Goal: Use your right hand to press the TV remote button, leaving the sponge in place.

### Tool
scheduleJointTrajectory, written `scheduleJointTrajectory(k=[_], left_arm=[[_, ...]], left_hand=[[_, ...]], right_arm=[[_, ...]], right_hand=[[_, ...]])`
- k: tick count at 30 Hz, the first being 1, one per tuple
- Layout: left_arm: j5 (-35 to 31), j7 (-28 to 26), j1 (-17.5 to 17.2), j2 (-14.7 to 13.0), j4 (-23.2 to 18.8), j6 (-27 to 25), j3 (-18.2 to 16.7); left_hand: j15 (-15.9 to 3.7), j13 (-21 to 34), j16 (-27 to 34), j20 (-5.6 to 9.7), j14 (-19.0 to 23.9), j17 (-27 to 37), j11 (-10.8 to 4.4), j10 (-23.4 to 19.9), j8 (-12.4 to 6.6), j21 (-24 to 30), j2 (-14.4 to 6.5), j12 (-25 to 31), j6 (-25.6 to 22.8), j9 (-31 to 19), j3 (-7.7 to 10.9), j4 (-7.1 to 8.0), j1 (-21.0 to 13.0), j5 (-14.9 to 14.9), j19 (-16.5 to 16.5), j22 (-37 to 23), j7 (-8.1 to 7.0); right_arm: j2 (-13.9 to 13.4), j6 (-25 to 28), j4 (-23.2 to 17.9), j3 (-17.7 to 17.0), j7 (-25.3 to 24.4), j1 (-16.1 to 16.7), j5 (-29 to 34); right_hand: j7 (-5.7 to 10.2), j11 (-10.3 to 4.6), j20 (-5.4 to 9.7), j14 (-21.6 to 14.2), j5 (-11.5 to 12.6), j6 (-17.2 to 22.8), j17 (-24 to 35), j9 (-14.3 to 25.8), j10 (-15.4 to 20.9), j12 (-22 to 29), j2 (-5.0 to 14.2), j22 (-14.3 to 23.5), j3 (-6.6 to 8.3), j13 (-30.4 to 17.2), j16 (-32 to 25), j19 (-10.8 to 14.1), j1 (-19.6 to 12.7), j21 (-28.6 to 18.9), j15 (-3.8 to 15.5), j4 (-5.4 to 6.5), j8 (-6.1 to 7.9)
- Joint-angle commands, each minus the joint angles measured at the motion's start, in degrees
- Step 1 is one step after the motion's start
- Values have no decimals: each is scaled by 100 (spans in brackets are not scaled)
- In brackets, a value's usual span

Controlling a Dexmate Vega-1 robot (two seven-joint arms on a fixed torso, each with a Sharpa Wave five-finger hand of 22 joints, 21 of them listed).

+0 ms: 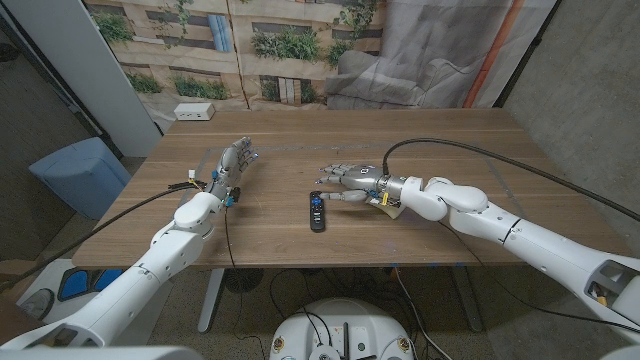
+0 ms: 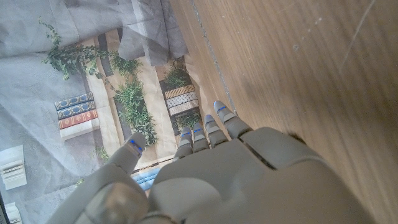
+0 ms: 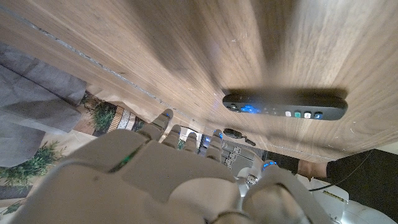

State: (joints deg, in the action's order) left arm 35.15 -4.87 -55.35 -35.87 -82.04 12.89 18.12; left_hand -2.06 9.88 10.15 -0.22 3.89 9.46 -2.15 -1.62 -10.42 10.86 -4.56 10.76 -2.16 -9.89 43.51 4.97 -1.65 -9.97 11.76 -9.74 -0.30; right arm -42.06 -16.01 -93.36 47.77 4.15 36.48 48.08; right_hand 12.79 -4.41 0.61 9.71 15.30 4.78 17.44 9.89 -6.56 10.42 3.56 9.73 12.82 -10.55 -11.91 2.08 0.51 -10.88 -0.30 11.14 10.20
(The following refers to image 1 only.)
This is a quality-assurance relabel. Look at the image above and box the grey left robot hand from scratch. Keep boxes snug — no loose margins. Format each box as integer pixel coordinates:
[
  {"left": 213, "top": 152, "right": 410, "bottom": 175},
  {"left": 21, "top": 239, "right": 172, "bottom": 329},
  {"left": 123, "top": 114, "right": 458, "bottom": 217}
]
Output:
[{"left": 206, "top": 136, "right": 260, "bottom": 207}]

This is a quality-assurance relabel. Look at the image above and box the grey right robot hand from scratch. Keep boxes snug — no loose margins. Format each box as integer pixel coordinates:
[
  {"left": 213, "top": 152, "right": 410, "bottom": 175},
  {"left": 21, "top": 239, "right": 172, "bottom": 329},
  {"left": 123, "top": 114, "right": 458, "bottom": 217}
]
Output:
[{"left": 315, "top": 163, "right": 390, "bottom": 203}]

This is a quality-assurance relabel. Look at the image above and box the black TV remote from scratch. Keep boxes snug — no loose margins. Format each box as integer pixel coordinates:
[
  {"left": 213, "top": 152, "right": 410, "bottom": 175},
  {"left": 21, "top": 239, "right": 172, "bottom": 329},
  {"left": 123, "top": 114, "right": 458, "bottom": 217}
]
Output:
[{"left": 308, "top": 190, "right": 327, "bottom": 234}]

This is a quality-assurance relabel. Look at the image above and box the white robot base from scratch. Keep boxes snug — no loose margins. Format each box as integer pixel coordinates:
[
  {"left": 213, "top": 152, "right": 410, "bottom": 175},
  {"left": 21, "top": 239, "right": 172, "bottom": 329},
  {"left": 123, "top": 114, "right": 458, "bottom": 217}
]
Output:
[{"left": 269, "top": 298, "right": 415, "bottom": 360}]

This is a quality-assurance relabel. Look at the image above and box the white power strip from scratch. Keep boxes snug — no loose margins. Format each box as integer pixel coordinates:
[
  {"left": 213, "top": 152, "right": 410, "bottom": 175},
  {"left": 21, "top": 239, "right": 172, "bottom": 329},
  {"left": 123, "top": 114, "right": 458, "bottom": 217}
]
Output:
[{"left": 173, "top": 102, "right": 216, "bottom": 122}]

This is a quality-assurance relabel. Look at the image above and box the black round disc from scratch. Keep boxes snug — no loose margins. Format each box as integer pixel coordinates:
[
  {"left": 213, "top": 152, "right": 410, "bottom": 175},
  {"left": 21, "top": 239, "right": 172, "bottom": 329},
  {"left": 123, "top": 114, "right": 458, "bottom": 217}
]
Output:
[{"left": 223, "top": 268, "right": 265, "bottom": 295}]

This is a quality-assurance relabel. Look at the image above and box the metal table leg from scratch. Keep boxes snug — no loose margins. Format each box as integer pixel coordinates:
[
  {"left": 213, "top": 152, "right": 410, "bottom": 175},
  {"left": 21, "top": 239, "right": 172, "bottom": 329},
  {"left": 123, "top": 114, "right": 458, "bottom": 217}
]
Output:
[
  {"left": 197, "top": 268, "right": 226, "bottom": 335},
  {"left": 452, "top": 264, "right": 484, "bottom": 333}
]

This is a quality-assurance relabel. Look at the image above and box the printed fabric backdrop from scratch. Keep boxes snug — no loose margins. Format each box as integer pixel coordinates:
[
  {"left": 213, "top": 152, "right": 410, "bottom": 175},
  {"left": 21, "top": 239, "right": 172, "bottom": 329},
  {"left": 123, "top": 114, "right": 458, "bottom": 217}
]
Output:
[{"left": 82, "top": 0, "right": 559, "bottom": 112}]

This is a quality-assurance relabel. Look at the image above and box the blue plastic bin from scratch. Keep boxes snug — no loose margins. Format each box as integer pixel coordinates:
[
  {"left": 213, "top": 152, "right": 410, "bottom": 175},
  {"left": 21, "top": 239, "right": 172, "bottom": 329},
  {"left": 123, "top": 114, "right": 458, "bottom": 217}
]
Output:
[{"left": 28, "top": 137, "right": 132, "bottom": 221}]

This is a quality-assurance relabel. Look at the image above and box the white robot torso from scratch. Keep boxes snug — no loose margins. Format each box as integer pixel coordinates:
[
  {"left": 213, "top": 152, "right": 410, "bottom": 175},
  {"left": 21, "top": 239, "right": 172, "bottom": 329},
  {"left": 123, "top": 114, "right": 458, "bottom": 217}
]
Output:
[{"left": 0, "top": 343, "right": 640, "bottom": 360}]

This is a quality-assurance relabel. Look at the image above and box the thin black left wrist cable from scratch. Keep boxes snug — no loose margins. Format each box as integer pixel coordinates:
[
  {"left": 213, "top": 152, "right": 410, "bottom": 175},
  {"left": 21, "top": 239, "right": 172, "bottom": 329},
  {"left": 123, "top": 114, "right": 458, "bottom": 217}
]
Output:
[{"left": 222, "top": 205, "right": 237, "bottom": 269}]

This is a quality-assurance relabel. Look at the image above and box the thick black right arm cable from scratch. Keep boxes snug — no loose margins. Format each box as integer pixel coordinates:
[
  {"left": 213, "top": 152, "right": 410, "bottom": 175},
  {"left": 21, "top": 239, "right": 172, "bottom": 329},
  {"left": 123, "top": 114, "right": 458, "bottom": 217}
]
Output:
[{"left": 382, "top": 137, "right": 640, "bottom": 223}]

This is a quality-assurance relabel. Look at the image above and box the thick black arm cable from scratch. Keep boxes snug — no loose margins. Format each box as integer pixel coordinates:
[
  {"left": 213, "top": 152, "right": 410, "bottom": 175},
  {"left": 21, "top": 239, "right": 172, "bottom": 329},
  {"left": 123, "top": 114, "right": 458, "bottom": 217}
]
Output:
[
  {"left": 0, "top": 180, "right": 206, "bottom": 294},
  {"left": 382, "top": 137, "right": 640, "bottom": 223}
]

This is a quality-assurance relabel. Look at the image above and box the white floor cable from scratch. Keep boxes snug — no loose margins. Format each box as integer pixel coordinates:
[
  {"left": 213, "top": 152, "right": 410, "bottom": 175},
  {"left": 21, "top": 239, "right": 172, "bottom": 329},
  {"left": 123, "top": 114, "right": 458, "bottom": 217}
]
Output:
[{"left": 392, "top": 267, "right": 454, "bottom": 360}]

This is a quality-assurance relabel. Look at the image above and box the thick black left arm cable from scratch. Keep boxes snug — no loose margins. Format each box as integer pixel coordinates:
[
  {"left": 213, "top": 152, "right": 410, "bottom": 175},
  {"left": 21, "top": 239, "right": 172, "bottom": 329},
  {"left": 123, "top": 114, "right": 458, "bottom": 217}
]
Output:
[{"left": 0, "top": 180, "right": 206, "bottom": 294}]

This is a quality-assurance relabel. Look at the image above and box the white wall panel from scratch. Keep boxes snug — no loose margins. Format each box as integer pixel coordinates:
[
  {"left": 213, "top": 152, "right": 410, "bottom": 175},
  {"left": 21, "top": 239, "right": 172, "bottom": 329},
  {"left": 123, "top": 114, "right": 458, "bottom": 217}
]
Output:
[{"left": 2, "top": 0, "right": 164, "bottom": 159}]

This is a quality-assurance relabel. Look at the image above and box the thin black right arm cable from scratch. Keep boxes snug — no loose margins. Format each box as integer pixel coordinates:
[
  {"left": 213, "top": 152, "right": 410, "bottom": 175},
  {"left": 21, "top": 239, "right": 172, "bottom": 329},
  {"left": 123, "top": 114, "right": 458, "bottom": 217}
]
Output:
[{"left": 437, "top": 220, "right": 640, "bottom": 335}]

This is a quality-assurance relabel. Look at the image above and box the black backdrop frame pole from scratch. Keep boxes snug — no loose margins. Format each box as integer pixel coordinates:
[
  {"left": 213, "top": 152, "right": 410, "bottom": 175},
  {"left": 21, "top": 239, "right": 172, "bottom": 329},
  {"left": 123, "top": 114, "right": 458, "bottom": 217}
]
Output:
[{"left": 493, "top": 0, "right": 565, "bottom": 109}]

